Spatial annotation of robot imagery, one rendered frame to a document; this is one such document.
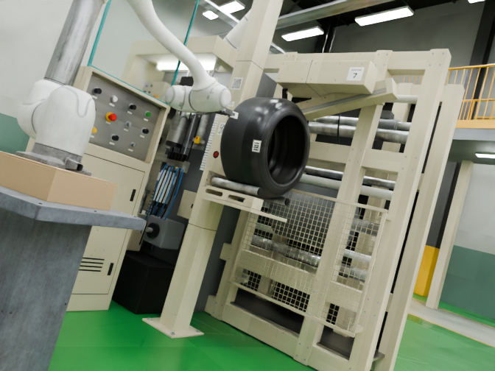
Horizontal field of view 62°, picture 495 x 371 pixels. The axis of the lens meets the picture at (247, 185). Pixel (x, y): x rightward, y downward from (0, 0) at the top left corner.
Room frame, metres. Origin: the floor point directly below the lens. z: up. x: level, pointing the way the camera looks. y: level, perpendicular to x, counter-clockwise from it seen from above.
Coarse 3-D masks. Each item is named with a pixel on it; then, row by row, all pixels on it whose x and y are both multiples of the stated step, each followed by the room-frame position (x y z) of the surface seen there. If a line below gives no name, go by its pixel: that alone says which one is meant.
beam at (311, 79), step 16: (288, 64) 2.56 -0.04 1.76; (304, 64) 2.48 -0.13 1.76; (320, 64) 2.41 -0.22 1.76; (336, 64) 2.35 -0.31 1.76; (352, 64) 2.29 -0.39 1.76; (368, 64) 2.23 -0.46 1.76; (288, 80) 2.54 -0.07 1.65; (304, 80) 2.46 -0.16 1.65; (320, 80) 2.40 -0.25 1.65; (336, 80) 2.33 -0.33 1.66; (352, 80) 2.27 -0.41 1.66; (368, 80) 2.26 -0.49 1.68; (304, 96) 2.72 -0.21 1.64
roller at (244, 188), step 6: (216, 180) 2.30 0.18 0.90; (222, 180) 2.27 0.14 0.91; (228, 180) 2.26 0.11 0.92; (222, 186) 2.28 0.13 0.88; (228, 186) 2.24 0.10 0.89; (234, 186) 2.21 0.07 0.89; (240, 186) 2.19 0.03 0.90; (246, 186) 2.17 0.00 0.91; (252, 186) 2.15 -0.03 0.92; (246, 192) 2.17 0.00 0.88; (252, 192) 2.14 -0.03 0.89; (258, 192) 2.12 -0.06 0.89
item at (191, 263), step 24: (264, 0) 2.42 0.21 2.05; (264, 24) 2.42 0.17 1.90; (240, 48) 2.47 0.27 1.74; (264, 48) 2.46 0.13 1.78; (240, 72) 2.44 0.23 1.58; (240, 96) 2.40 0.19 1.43; (216, 144) 2.45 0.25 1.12; (216, 168) 2.42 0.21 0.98; (192, 216) 2.46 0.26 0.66; (216, 216) 2.47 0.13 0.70; (192, 240) 2.43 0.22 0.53; (192, 264) 2.40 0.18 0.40; (192, 288) 2.45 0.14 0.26; (168, 312) 2.45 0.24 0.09; (192, 312) 2.50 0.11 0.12
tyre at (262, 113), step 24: (240, 120) 2.12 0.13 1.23; (264, 120) 2.06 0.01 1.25; (288, 120) 2.45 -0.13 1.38; (240, 144) 2.09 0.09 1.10; (264, 144) 2.07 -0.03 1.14; (288, 144) 2.54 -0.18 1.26; (240, 168) 2.14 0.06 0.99; (264, 168) 2.11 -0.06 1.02; (288, 168) 2.52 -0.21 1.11; (264, 192) 2.22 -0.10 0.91
